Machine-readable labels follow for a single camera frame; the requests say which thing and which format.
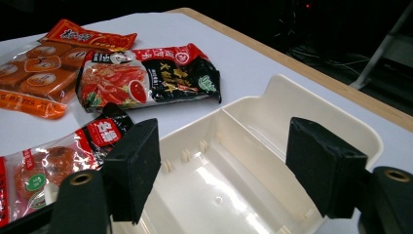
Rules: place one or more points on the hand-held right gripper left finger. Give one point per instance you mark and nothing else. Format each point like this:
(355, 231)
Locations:
(133, 169)

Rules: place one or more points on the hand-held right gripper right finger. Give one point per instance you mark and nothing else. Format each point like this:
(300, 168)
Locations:
(324, 169)

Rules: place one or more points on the cream plastic storage box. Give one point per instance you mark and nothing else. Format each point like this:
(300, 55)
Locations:
(211, 182)

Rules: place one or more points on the red and black sauce packet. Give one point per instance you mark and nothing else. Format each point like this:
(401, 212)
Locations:
(149, 81)

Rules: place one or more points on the orange seasoning packet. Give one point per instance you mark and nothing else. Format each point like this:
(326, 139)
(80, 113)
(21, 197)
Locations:
(45, 78)

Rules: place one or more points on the clear red seasoning packet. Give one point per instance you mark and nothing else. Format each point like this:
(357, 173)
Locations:
(55, 165)

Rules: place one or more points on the grey metal stand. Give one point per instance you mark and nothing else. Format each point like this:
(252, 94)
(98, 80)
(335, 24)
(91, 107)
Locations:
(378, 53)

